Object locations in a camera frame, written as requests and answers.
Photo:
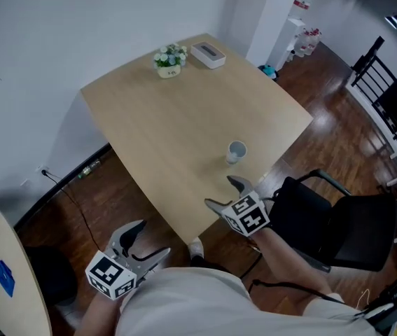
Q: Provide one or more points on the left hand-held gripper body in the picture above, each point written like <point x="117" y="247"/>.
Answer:
<point x="110" y="275"/>

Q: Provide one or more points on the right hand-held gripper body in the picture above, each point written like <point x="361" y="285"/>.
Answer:
<point x="249" y="215"/>

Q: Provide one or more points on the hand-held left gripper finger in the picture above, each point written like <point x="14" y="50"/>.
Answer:
<point x="126" y="234"/>
<point x="152" y="258"/>

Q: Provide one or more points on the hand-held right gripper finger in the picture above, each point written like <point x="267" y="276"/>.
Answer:
<point x="217" y="206"/>
<point x="242" y="185"/>

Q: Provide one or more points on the small white cup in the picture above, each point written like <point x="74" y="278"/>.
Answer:
<point x="235" y="159"/>

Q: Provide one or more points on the grey paper cup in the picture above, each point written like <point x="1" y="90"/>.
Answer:
<point x="237" y="148"/>

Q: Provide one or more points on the person's left forearm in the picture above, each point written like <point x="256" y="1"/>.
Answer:
<point x="100" y="313"/>

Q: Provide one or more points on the person's right forearm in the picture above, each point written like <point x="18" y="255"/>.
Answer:
<point x="282" y="257"/>

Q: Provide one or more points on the person's white shoe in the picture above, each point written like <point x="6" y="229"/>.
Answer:
<point x="196" y="248"/>

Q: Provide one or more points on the person's light shirt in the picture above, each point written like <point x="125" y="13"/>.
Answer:
<point x="191" y="303"/>

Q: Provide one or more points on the person's black trousers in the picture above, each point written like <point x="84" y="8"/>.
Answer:
<point x="215" y="266"/>

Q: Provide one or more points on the green bottle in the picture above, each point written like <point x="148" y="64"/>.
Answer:
<point x="84" y="173"/>

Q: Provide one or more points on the clear plastic bottle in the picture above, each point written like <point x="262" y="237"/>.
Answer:
<point x="96" y="163"/>

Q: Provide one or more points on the blue cloth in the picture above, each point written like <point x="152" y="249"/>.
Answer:
<point x="5" y="278"/>

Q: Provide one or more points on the black chair with armrests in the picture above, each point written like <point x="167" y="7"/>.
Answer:
<point x="359" y="229"/>

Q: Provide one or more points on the teal bag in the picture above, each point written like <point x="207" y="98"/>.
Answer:
<point x="268" y="70"/>

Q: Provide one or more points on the white tissue box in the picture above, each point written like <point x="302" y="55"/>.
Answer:
<point x="208" y="55"/>

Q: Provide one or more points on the potted plant in white pot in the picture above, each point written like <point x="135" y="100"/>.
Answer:
<point x="170" y="61"/>

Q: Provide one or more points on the white cabinet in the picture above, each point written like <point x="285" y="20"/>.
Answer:
<point x="289" y="40"/>

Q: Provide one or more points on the cluster of clear water bottles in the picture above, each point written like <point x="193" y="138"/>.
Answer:
<point x="308" y="42"/>

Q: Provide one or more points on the black metal railing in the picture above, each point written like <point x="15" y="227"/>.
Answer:
<point x="383" y="93"/>

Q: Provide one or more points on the large bottle with red label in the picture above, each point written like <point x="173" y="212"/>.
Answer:
<point x="302" y="2"/>

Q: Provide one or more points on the wall socket with plug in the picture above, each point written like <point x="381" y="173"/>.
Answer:
<point x="44" y="171"/>

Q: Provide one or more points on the empty wall socket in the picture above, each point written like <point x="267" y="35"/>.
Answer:
<point x="26" y="183"/>

